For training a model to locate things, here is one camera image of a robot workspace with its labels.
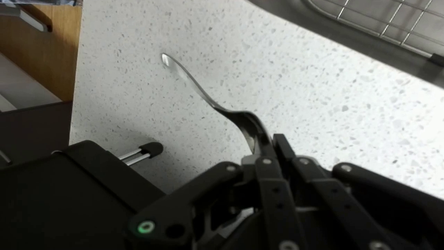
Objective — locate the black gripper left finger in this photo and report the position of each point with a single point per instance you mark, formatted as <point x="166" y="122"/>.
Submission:
<point x="228" y="208"/>

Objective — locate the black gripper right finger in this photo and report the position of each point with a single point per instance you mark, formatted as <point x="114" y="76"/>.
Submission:
<point x="355" y="209"/>

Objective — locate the silver spoon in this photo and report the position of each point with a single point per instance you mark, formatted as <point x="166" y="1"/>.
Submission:
<point x="249" y="124"/>

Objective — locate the metal sink grid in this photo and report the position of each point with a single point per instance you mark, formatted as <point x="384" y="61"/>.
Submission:
<point x="417" y="26"/>

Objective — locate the wooden cabinet front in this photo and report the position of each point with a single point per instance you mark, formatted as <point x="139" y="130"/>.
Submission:
<point x="49" y="58"/>

